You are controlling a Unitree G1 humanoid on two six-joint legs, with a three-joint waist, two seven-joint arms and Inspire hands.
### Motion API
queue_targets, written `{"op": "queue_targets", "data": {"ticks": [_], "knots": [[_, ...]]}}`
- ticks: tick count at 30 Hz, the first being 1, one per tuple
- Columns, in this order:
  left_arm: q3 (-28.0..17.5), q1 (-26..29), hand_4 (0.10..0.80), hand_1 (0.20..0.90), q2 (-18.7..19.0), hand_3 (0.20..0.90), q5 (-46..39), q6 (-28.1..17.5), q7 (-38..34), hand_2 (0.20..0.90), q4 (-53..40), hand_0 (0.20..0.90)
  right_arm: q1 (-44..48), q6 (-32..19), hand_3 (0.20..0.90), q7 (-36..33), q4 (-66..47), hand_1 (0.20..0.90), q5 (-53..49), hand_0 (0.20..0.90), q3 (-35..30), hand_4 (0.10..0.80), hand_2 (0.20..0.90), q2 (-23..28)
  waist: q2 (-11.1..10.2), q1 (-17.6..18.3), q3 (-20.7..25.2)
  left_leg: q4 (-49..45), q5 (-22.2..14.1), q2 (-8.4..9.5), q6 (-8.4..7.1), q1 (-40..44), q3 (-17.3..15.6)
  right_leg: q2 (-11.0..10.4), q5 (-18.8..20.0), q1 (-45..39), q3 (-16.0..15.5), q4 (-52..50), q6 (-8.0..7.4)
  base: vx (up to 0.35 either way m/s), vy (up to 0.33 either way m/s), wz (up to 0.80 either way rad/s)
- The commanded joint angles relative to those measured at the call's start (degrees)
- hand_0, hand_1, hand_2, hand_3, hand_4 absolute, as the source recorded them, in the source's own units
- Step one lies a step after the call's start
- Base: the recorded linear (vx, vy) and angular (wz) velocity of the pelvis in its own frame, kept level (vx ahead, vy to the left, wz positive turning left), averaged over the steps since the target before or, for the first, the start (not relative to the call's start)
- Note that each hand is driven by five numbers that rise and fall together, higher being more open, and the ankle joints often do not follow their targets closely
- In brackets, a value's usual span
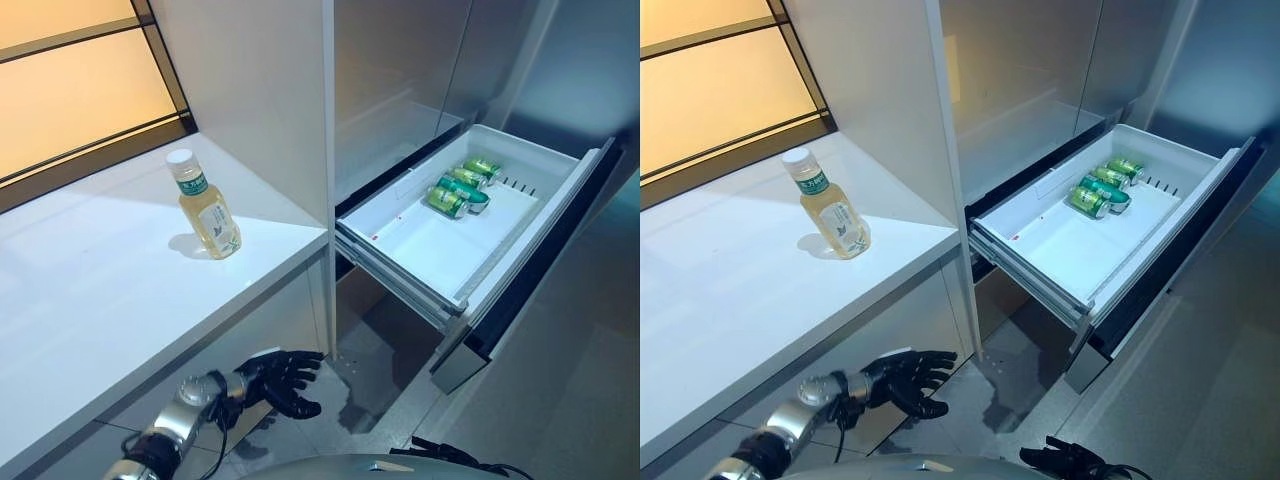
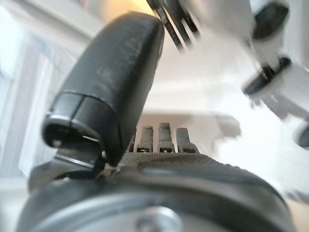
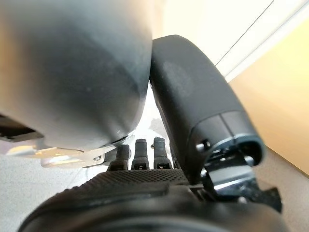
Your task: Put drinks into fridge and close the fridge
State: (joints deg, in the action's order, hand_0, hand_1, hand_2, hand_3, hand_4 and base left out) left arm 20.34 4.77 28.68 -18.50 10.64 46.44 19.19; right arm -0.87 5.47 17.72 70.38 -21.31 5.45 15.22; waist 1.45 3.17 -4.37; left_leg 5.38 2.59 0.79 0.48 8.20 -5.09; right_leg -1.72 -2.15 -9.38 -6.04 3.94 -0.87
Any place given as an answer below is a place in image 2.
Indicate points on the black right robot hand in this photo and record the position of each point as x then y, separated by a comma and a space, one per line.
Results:
177, 26

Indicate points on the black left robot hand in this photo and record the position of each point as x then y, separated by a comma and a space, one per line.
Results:
113, 72

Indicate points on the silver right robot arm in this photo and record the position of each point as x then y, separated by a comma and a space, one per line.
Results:
272, 70

